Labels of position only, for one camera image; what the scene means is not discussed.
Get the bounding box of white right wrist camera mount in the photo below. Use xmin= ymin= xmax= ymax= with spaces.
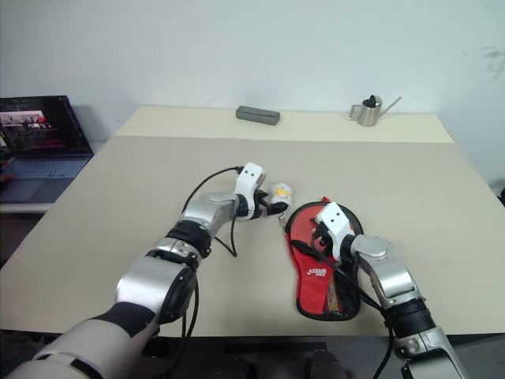
xmin=315 ymin=201 xmax=357 ymax=262

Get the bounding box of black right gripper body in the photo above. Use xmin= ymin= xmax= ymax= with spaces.
xmin=310 ymin=220 xmax=337 ymax=257

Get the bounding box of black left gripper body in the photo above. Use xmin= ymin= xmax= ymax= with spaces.
xmin=251 ymin=188 xmax=277 ymax=219

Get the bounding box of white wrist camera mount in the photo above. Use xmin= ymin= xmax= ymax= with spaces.
xmin=315 ymin=201 xmax=357 ymax=262
xmin=234 ymin=161 xmax=270 ymax=220

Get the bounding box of white side desk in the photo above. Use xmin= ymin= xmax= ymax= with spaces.
xmin=0 ymin=201 xmax=53 ymax=215

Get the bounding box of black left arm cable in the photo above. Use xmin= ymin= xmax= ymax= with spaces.
xmin=181 ymin=165 xmax=245 ymax=341

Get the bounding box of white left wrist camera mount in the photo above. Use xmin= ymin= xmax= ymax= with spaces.
xmin=234 ymin=161 xmax=270 ymax=220

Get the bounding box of silver metal watering can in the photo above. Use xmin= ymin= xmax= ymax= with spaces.
xmin=348 ymin=94 xmax=403 ymax=128

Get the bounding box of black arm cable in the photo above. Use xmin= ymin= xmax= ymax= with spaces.
xmin=181 ymin=165 xmax=245 ymax=341
xmin=311 ymin=236 xmax=398 ymax=379

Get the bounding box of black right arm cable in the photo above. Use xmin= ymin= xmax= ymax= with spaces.
xmin=311 ymin=236 xmax=398 ymax=379

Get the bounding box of grey rectangular box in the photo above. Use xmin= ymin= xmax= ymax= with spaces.
xmin=235 ymin=104 xmax=282 ymax=127

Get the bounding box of open laptop computer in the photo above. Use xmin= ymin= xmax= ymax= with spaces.
xmin=0 ymin=94 xmax=95 ymax=205

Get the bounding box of white and yellow zipper charm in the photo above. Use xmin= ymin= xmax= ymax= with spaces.
xmin=267 ymin=181 xmax=295 ymax=217

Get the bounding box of red and black paddle case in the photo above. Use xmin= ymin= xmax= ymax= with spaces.
xmin=283 ymin=195 xmax=365 ymax=321

